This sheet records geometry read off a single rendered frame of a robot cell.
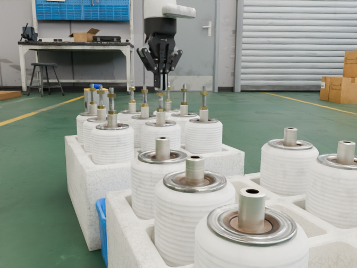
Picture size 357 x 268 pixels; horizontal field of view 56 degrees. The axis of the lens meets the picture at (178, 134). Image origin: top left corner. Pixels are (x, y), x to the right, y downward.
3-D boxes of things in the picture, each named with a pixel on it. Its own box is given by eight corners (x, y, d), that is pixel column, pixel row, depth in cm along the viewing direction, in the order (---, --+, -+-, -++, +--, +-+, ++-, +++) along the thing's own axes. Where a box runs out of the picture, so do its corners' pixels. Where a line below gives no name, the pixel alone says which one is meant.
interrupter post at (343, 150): (345, 167, 46) (347, 144, 46) (331, 163, 49) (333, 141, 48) (357, 166, 47) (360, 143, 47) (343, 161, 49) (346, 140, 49)
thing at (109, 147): (88, 209, 75) (84, 131, 72) (101, 194, 84) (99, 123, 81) (130, 211, 74) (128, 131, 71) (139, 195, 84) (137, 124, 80)
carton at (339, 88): (360, 103, 383) (364, 77, 378) (340, 103, 383) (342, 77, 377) (347, 101, 413) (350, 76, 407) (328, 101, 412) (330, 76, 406)
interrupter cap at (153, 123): (138, 125, 80) (138, 122, 80) (160, 122, 86) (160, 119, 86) (161, 128, 76) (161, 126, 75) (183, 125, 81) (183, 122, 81)
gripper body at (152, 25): (162, 19, 81) (162, 59, 83) (135, 16, 75) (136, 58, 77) (185, 16, 76) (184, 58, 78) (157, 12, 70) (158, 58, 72)
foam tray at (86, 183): (88, 252, 71) (85, 170, 67) (67, 191, 105) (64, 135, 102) (242, 219, 86) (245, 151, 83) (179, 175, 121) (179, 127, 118)
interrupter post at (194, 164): (189, 189, 38) (189, 160, 37) (181, 182, 40) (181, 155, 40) (208, 186, 39) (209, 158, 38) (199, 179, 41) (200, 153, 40)
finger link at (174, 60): (181, 48, 80) (169, 66, 78) (185, 53, 81) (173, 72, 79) (173, 49, 82) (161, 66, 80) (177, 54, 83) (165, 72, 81)
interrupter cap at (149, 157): (145, 168, 45) (145, 164, 45) (132, 155, 52) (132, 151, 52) (195, 163, 48) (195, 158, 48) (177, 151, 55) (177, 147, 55)
